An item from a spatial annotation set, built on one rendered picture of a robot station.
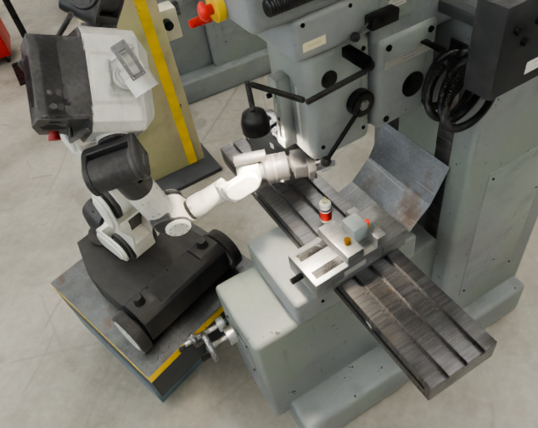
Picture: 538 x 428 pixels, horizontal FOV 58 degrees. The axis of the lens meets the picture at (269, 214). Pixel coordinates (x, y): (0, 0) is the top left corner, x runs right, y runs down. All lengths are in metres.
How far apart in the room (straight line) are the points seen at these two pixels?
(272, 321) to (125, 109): 0.86
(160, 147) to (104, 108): 2.04
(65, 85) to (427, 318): 1.12
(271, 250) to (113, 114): 0.75
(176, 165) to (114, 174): 2.17
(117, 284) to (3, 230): 1.65
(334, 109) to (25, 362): 2.21
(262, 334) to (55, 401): 1.35
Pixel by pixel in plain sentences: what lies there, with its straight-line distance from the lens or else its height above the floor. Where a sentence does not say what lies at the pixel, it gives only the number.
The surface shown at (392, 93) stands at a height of 1.44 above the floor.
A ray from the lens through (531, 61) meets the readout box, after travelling 1.23.
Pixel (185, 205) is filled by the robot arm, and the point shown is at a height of 1.17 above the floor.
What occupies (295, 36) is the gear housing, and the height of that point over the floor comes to 1.70.
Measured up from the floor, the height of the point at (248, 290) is 0.73.
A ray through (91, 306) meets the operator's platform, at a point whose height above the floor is 0.40.
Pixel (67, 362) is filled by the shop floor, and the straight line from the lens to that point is 2.82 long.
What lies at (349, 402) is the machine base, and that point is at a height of 0.20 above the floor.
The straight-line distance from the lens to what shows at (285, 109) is 1.27.
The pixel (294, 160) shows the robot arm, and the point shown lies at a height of 1.25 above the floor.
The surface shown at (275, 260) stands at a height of 0.85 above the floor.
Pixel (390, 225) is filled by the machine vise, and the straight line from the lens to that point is 1.58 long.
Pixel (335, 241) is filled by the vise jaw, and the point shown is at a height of 1.04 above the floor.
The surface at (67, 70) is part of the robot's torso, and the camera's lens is 1.29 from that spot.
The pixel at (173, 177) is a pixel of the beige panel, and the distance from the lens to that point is 3.42.
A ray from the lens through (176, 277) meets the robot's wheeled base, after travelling 2.09.
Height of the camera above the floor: 2.18
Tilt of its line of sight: 46 degrees down
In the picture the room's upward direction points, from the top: 12 degrees counter-clockwise
